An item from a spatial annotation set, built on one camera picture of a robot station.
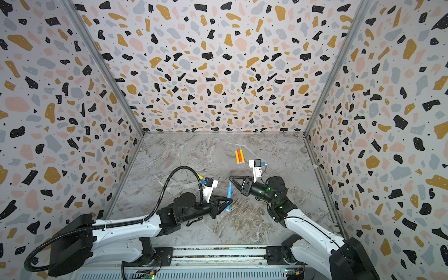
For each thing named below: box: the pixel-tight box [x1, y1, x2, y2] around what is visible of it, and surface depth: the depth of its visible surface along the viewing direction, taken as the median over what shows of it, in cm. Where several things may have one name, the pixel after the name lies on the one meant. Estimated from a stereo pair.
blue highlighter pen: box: [226, 183, 233, 212], surface depth 72 cm
